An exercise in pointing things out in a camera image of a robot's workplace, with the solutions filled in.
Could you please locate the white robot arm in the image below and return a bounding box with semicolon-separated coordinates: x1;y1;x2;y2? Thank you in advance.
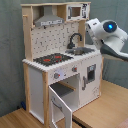
85;18;128;62

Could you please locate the wooden toy kitchen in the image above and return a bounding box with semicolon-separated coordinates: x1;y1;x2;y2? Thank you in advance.
22;2;102;128

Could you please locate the right red stove knob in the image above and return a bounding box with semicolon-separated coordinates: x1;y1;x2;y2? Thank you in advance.
72;66;77;72

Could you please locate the black toy stovetop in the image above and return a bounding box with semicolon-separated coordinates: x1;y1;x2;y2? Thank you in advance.
34;53;71;66

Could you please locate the grey toy sink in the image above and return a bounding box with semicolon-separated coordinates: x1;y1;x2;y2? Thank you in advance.
65;47;95;55

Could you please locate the black toy faucet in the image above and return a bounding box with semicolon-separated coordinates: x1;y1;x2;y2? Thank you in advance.
66;32;83;50

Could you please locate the white fridge door with dispenser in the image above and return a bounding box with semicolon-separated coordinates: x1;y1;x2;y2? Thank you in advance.
80;55;102;106

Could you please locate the grey range hood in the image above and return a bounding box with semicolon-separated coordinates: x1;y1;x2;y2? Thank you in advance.
35;6;64;27

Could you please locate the white oven door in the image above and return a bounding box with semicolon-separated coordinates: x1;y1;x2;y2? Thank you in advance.
49;87;72;128

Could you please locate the toy microwave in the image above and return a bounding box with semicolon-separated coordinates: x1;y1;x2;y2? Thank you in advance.
66;3;90;21

